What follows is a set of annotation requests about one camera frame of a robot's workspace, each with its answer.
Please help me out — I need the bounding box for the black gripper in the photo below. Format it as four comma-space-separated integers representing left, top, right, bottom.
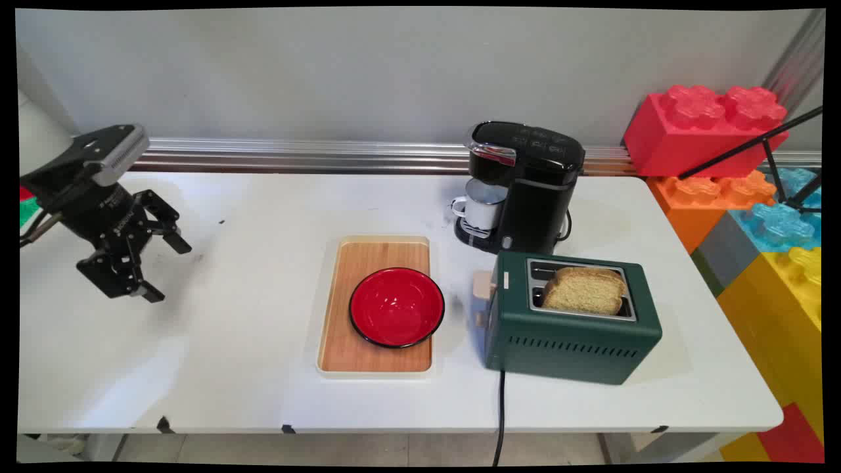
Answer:
62, 184, 193, 304

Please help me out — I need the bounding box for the green and red object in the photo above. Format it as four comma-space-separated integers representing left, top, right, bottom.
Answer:
20, 186, 42, 228

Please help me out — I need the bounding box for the wooden tray with cream rim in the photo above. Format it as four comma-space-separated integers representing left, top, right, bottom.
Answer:
316, 235, 438, 380

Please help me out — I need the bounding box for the red bowl with black rim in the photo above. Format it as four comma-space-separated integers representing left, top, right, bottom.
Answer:
348, 266, 446, 349

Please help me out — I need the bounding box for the white enamel mug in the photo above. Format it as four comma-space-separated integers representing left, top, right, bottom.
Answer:
450, 178, 511, 233

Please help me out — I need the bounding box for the black coffee machine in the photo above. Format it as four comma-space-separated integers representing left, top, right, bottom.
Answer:
453, 120, 586, 258

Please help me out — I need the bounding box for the green two-slot toaster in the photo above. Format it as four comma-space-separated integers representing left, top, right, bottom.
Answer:
484, 250, 664, 386

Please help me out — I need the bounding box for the brown bread slice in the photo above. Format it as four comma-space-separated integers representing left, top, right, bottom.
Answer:
541, 265, 629, 317

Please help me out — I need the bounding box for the big orange toy block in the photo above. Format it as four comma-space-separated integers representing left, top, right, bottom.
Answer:
647, 170, 779, 254

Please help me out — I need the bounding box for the big red toy block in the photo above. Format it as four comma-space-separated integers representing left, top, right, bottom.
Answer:
622, 84, 790, 179

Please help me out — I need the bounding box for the big grey toy block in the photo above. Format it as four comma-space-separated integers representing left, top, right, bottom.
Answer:
690, 213, 763, 298

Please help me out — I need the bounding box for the black tripod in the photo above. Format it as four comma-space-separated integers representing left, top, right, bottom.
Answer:
677, 105, 824, 215

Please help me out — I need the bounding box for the big yellow toy block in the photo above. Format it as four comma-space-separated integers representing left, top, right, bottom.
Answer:
716, 246, 824, 462

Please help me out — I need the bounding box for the big light blue toy block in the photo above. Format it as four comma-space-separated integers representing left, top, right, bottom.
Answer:
728, 166, 823, 254

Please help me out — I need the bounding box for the small red toy block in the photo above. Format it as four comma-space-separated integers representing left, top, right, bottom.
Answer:
756, 402, 826, 464

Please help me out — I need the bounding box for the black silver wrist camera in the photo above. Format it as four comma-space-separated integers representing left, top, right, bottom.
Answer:
62, 124, 150, 187

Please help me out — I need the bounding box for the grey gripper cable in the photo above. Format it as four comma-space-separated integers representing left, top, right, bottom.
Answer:
20, 209, 68, 248

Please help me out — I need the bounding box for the aluminium rail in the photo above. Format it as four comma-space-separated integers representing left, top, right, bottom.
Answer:
128, 137, 822, 177

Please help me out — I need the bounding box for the black toaster power cable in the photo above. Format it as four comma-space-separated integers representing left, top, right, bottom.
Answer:
492, 370, 507, 467

